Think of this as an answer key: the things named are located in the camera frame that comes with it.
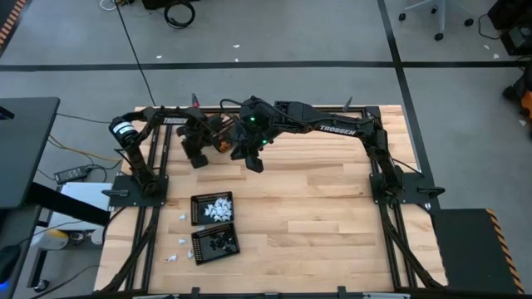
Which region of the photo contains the hazard-striped floor strip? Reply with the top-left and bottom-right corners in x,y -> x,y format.
0,0 -> 28,57

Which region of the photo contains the yellow floor cable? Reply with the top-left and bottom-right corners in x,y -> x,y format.
47,135 -> 124,164

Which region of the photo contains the black hazard-striped floor mat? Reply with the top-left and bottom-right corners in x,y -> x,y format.
429,208 -> 525,295

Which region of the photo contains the yellow white round roll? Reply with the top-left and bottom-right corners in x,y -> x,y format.
41,229 -> 70,251

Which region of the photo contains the black and orange machine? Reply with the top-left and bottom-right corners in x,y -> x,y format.
501,61 -> 532,140

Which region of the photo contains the long black floor cable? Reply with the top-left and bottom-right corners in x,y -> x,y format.
113,0 -> 157,107

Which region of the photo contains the black desk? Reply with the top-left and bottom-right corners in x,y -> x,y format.
0,97 -> 62,211

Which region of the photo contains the black power adapter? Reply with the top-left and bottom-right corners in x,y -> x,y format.
53,164 -> 95,184

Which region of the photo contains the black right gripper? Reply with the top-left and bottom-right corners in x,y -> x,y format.
229,96 -> 280,174

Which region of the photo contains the black slotted plastic basket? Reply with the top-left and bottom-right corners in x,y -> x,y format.
190,190 -> 235,227
209,132 -> 234,154
190,222 -> 241,266

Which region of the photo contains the thin black floor cable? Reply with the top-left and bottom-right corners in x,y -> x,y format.
56,112 -> 132,125

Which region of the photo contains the black equipment box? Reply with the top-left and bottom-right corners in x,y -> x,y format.
486,0 -> 532,57

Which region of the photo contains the black device with light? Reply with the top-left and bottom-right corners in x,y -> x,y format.
0,244 -> 22,299

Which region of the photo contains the grey office chair base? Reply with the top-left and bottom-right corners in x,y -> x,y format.
397,0 -> 475,42

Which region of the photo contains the black aluminium table frame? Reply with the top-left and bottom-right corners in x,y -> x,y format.
99,105 -> 448,299

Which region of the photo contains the black floor device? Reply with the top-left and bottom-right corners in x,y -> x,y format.
142,0 -> 201,10

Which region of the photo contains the coiled black cable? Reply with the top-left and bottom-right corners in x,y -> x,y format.
163,1 -> 197,30

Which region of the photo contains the black desk leg beam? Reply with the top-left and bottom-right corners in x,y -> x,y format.
27,181 -> 112,228

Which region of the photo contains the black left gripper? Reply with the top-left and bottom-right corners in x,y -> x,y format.
176,115 -> 228,170

